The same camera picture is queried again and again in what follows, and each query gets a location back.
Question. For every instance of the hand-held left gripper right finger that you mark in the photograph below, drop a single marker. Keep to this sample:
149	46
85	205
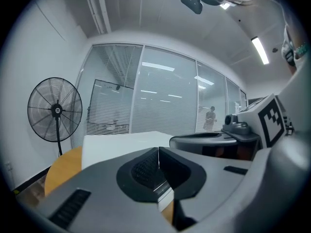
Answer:
213	186

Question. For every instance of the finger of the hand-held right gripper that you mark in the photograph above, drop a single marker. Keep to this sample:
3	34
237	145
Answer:
189	144
206	134

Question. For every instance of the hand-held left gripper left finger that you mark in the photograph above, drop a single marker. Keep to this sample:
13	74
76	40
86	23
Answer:
102	210

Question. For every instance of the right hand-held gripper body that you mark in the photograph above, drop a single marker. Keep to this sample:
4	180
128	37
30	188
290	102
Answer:
250	120

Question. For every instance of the white toaster oven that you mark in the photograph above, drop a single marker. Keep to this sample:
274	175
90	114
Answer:
109	149

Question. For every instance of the glass partition with blinds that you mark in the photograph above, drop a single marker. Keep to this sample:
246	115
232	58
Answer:
165	91

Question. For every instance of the person's white printed shirt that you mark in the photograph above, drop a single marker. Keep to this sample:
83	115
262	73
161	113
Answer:
301	86

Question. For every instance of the long ceiling light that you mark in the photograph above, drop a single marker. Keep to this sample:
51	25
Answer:
260	50
224	5

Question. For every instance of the small yellow label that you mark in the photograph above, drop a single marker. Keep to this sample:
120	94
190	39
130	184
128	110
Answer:
17	192

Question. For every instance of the whiteboard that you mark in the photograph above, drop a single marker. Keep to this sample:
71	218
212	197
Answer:
109	103

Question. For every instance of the black standing fan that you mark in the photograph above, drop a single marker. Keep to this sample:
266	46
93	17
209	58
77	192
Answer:
54	109

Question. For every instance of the white ceiling pipes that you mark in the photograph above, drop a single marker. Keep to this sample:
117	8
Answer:
97	8

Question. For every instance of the black head-mounted camera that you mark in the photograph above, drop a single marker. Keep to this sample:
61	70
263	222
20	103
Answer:
192	2

